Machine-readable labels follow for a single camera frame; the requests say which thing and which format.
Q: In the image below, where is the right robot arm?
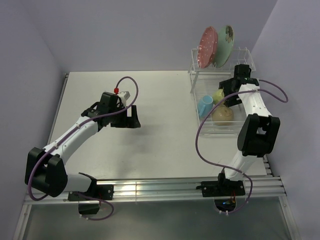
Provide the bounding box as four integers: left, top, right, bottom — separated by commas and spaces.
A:
216, 64, 281, 195

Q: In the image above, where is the yellow mug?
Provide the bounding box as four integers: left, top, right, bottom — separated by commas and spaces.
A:
212, 89, 225, 105

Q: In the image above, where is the purple cable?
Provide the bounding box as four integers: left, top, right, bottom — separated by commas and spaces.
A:
194, 78, 289, 214
27, 76, 140, 222

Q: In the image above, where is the pink polka dot plate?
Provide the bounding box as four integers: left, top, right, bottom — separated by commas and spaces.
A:
196, 26, 218, 69

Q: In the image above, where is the beige bowl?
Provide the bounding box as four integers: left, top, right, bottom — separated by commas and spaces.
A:
211, 105, 234, 126

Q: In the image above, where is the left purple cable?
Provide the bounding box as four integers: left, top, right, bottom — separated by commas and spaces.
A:
27, 76, 140, 222

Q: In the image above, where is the white wire dish rack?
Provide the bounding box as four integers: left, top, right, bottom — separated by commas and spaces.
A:
188, 46, 257, 137

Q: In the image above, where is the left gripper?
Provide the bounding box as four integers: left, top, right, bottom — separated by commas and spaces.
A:
108, 105, 140, 129

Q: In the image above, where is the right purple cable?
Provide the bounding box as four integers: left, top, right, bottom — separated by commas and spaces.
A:
194, 78, 289, 214

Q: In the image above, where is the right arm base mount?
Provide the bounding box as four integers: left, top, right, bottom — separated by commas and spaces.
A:
196, 179, 246, 215

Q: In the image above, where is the blue mug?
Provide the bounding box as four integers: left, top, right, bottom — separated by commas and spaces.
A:
197, 95, 214, 118

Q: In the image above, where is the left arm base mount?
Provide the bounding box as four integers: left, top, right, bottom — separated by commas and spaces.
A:
67, 184, 114, 216

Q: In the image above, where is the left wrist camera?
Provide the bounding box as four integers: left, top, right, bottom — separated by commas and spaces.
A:
113, 87, 131, 102

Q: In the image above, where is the green floral plate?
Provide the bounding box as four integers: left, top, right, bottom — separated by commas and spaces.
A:
213, 25, 235, 68

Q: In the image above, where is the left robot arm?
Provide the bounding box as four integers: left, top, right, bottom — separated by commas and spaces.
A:
24, 91, 141, 200

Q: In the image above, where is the aluminium rail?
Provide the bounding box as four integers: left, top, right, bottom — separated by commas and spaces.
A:
24, 159, 286, 205

